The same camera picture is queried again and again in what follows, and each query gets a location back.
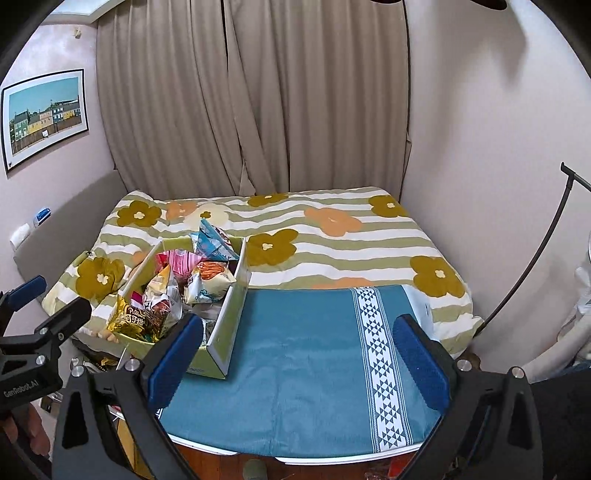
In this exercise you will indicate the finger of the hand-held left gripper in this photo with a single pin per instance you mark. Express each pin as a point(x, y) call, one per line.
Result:
point(25, 291)
point(60, 323)

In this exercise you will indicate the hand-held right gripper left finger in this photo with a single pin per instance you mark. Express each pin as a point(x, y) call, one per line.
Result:
point(178, 357)

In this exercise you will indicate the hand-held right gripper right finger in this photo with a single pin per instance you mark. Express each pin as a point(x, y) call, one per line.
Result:
point(422, 362)

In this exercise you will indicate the dark brown snack packet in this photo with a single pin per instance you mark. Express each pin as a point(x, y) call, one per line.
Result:
point(161, 318)

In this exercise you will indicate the gold snack packet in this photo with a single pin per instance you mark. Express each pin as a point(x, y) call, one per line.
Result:
point(131, 321)

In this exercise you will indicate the green cardboard box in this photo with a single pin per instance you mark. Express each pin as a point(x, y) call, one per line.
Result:
point(231, 318)

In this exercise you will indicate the yellow chip packet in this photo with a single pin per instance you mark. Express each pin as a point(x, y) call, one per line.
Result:
point(161, 281)

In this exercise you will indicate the orange sticks snack packet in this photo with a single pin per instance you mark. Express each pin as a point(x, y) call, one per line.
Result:
point(210, 277)

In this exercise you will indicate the pink snack packet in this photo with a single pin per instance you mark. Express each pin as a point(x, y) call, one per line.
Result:
point(180, 263)

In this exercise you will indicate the white red-label snack packet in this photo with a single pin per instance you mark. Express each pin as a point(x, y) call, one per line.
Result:
point(212, 242)

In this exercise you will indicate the person's left hand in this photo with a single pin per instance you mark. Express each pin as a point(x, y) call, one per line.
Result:
point(39, 434)

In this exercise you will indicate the white box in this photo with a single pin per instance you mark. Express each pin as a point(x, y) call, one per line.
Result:
point(420, 309)

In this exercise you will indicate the small blue object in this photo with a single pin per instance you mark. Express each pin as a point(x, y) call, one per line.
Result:
point(43, 217)

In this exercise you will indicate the grey headboard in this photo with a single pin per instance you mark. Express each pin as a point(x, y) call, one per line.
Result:
point(69, 221)

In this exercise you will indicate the teal patterned cloth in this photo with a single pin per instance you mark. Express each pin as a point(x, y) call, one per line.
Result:
point(295, 360)

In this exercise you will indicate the white cloth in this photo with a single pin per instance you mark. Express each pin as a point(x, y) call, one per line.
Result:
point(563, 341)

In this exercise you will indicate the floral striped blanket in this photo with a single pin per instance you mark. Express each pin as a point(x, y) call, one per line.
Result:
point(323, 244)

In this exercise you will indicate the black curved stand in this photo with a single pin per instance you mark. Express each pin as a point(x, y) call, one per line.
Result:
point(540, 254)

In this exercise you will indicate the beige curtain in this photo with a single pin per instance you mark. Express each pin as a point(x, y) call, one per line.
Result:
point(254, 92)

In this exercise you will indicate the white wall socket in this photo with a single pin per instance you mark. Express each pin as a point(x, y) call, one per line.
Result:
point(21, 234)

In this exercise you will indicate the wall poster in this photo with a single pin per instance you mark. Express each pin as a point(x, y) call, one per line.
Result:
point(44, 115)

